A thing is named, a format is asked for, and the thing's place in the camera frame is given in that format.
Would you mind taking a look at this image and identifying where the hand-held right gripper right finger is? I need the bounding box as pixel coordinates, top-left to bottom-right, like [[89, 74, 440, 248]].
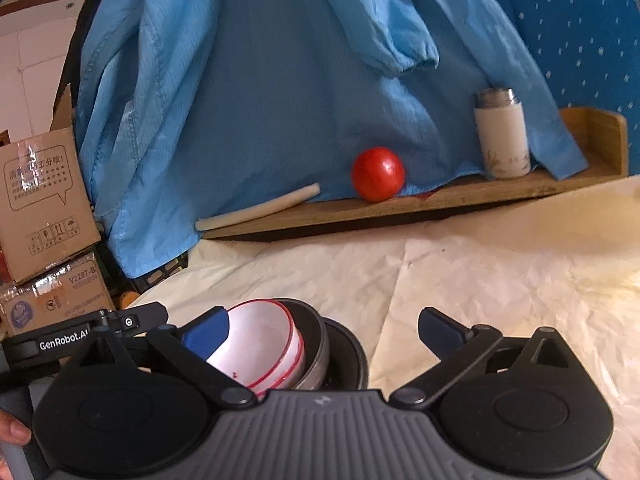
[[390, 306, 583, 408]]

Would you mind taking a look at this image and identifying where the black plastic crate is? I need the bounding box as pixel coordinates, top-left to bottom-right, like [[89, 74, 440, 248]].
[[137, 252, 191, 293]]

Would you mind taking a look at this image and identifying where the cream paper sheet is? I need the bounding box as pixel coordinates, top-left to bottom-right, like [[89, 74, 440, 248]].
[[125, 175, 640, 480]]

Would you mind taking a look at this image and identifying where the cardboard box with purple logo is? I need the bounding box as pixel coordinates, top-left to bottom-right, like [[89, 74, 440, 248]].
[[0, 250, 118, 336]]

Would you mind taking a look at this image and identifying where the red tomato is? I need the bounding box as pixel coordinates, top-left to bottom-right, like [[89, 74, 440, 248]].
[[351, 146, 407, 203]]

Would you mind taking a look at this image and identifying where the wooden board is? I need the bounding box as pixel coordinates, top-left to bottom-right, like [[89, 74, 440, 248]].
[[200, 107, 629, 241]]

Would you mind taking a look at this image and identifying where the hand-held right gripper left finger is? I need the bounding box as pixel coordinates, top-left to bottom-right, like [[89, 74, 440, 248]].
[[65, 306, 256, 407]]

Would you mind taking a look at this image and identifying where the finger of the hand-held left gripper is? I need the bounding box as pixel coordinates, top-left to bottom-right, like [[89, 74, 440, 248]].
[[107, 302, 169, 336]]

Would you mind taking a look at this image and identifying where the cream rolling pin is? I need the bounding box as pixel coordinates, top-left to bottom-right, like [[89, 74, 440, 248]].
[[195, 183, 321, 232]]

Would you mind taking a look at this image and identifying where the large steel plate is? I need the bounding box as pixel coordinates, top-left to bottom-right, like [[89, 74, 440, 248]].
[[320, 316, 370, 391]]

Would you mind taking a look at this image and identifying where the white bowl with red rim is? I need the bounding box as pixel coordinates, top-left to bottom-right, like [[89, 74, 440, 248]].
[[247, 310, 307, 397], [206, 299, 301, 391]]

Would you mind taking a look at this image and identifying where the blue polka dot cloth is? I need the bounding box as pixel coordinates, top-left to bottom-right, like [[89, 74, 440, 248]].
[[460, 0, 640, 116]]

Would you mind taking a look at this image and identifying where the person's left hand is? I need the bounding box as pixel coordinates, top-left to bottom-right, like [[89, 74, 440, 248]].
[[0, 408, 32, 446]]

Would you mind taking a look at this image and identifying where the steel bowl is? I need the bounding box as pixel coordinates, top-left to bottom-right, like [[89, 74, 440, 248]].
[[270, 298, 331, 392]]

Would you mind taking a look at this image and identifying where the light blue jacket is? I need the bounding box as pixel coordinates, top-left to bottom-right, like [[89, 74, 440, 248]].
[[75, 0, 588, 281]]

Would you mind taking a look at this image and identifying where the cardboard box with red print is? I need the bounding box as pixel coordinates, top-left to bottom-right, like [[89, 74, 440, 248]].
[[0, 85, 103, 283]]

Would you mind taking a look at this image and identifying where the white thermos bottle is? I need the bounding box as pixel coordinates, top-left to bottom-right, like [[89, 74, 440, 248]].
[[474, 87, 531, 181]]

